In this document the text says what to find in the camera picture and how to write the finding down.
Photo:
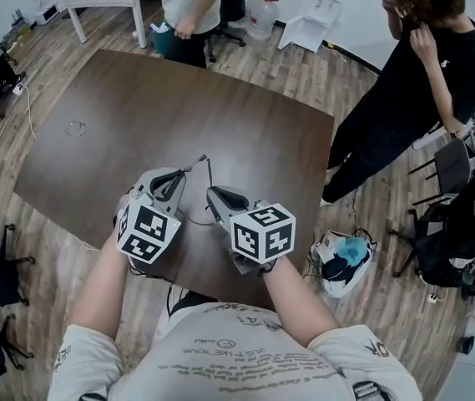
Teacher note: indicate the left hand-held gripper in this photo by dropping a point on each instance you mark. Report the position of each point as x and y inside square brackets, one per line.
[147, 230]

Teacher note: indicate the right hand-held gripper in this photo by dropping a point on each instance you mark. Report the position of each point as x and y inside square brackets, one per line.
[262, 234]

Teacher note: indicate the dark-framed eyeglasses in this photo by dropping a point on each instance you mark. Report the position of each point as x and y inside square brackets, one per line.
[198, 161]

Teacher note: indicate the person's left forearm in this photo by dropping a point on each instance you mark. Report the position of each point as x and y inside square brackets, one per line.
[101, 295]

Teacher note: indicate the person's right forearm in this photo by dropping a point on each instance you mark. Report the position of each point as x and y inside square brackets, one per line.
[299, 307]

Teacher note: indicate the blue crumpled cloth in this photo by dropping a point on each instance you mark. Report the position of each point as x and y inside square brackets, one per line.
[350, 249]

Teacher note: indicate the white bag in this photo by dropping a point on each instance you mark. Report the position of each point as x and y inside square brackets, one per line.
[345, 282]

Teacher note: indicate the teal waste bin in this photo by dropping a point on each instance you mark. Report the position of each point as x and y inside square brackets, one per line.
[162, 40]

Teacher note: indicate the person's white printed t-shirt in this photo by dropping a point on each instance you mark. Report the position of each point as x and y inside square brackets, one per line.
[237, 357]

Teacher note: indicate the white desk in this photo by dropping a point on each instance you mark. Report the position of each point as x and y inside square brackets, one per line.
[429, 138]

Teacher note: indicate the white water dispenser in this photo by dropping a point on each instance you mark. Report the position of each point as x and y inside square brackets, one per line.
[316, 15]

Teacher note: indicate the small white appliance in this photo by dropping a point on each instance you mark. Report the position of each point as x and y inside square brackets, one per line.
[47, 15]

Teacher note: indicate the flat cardboard boxes stack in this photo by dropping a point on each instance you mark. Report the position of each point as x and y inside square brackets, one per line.
[18, 34]

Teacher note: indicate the small white power strip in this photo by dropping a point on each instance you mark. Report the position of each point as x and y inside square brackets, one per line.
[432, 297]

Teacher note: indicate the black router with antennas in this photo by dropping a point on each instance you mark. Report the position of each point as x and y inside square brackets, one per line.
[18, 18]

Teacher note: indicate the small black box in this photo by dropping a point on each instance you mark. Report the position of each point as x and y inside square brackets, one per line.
[465, 345]

